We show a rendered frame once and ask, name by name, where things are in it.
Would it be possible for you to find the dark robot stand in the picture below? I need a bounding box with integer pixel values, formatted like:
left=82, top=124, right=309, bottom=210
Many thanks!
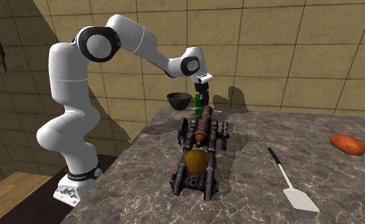
left=0, top=154, right=119, bottom=224

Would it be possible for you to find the white spatula with black handle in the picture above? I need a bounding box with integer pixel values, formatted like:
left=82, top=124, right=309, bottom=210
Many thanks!
left=267, top=147, right=320, bottom=213

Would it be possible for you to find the black bowl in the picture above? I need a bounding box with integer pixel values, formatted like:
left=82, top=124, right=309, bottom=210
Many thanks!
left=166, top=92, right=193, bottom=111

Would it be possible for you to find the green box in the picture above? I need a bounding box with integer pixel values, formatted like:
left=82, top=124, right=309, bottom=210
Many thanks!
left=194, top=94, right=204, bottom=117

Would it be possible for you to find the orange sweet potato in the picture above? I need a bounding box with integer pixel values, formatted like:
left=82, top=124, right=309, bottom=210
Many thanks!
left=329, top=134, right=365, bottom=156

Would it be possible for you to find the brown round ball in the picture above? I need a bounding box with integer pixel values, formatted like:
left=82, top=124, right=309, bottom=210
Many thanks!
left=184, top=148, right=217, bottom=176

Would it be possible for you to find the bronze toy cannon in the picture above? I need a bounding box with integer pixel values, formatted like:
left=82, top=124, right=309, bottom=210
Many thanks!
left=169, top=105, right=231, bottom=201

